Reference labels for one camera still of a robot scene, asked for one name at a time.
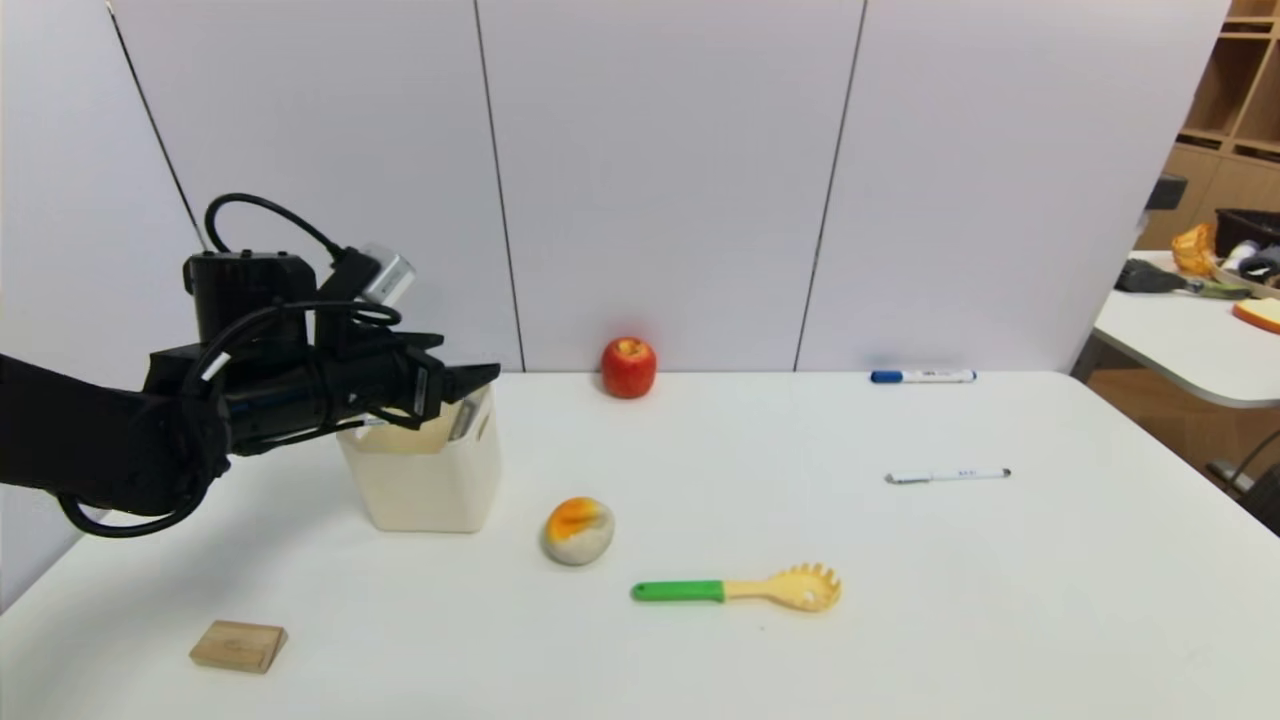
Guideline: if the green handled pasta spoon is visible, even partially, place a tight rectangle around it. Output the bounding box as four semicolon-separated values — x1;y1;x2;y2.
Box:
630;561;842;613

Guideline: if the orange white round bun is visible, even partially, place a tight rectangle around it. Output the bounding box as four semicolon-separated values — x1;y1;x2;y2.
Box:
541;496;616;566

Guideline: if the dark brush tool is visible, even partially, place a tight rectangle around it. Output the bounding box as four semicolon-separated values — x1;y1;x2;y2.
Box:
1114;259;1251;300

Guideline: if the white pen black tip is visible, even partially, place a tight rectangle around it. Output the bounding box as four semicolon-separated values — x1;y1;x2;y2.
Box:
884;466;1011;485

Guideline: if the small wooden block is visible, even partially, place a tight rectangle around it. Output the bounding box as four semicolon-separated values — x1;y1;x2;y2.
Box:
189;620;289;675

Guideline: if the wooden shelf unit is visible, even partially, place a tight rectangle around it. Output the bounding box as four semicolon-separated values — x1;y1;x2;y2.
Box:
1135;0;1280;251

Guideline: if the black chair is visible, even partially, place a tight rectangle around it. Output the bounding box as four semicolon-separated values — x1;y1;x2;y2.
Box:
1205;430;1280;538

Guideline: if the orange crumpled bag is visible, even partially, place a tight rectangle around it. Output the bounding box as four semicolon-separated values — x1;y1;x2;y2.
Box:
1171;223;1217;278

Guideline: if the toy bread slice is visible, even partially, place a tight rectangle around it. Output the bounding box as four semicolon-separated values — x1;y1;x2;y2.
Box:
1231;296;1280;335

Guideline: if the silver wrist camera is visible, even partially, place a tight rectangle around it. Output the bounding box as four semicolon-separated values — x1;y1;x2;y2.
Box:
358;243;417;307

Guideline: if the cream plastic box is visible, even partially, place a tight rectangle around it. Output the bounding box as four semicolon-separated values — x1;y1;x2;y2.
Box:
336;385;503;534

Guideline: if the black storage bin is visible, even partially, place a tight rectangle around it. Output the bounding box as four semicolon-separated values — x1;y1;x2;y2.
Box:
1213;207;1280;261

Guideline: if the black camera cable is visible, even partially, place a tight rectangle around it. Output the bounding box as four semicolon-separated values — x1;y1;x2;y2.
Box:
57;193;403;539

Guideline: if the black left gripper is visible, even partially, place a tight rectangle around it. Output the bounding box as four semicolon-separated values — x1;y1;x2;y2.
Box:
308;344;502;441

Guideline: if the white side table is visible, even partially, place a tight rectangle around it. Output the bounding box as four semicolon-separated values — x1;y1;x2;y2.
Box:
1090;250;1280;409

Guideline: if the red apple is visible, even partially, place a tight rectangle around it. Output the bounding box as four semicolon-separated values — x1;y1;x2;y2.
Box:
601;337;658;400

